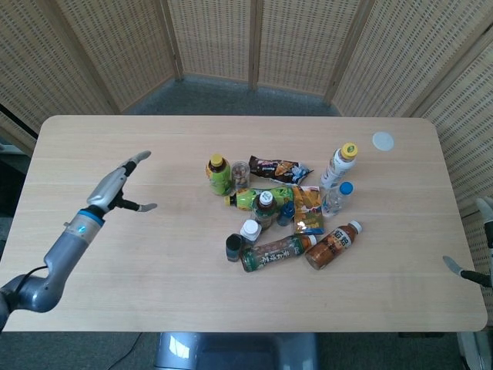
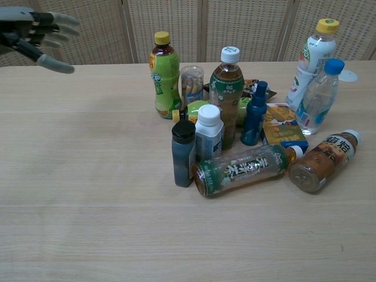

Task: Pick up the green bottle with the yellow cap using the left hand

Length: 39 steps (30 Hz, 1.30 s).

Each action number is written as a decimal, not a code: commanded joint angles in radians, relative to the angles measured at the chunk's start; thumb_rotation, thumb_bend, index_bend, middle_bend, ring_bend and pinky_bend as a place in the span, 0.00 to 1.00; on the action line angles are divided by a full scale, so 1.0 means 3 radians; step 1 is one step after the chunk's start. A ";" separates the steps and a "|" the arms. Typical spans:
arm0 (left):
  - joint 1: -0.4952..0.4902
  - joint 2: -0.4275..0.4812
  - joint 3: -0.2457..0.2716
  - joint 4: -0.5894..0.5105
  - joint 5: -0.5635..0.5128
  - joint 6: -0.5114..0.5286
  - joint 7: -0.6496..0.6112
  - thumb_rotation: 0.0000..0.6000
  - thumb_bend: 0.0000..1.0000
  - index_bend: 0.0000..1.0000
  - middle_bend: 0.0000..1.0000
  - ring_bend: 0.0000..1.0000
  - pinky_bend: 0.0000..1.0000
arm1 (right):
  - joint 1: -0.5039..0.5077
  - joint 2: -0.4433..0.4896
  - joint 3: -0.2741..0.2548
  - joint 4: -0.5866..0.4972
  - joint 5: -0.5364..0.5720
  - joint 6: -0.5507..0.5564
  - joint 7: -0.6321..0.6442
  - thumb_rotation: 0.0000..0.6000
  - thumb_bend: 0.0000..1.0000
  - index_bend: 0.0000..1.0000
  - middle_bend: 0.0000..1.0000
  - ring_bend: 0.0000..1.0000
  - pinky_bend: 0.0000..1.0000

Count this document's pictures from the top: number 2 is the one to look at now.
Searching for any blue yellow cardboard box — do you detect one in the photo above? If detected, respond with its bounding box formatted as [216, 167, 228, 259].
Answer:
[261, 102, 310, 154]

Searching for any perforated folding screen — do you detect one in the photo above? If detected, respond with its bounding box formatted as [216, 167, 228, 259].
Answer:
[0, 0, 376, 68]

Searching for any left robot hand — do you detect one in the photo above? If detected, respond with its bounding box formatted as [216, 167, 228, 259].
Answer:
[0, 6, 81, 75]

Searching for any green tea bottle white cap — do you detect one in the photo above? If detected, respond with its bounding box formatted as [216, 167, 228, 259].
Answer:
[192, 144, 304, 199]
[209, 46, 245, 150]

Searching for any brown drink bottle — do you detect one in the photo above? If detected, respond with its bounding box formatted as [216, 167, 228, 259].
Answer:
[288, 129, 362, 194]

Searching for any white milk bottle blue label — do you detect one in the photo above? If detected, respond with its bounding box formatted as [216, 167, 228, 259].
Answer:
[194, 104, 225, 162]

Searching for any white drink bottle yellow cap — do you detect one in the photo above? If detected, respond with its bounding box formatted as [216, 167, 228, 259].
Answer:
[285, 18, 340, 113]

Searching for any dark blue spray bottle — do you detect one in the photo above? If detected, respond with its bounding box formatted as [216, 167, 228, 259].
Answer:
[240, 80, 269, 146]

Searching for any dark snack packet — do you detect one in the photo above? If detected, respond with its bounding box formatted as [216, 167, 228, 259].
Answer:
[203, 78, 277, 99]

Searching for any clear water bottle blue cap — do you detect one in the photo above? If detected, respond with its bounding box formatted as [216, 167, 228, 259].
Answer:
[296, 58, 345, 136]

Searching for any white round disc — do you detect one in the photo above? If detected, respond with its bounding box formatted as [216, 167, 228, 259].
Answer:
[338, 69, 359, 84]

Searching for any dark bottle black cap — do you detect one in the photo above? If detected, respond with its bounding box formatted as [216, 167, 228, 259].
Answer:
[171, 119, 197, 188]

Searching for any clear biscuit stick jar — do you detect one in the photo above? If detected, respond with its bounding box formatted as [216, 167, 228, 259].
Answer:
[180, 66, 205, 106]

